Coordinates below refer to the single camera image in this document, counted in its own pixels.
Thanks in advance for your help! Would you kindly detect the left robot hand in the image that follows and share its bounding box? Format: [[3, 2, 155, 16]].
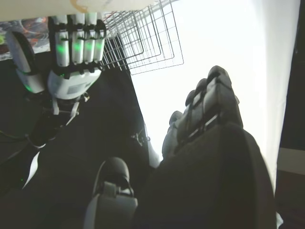
[[83, 65, 278, 229]]

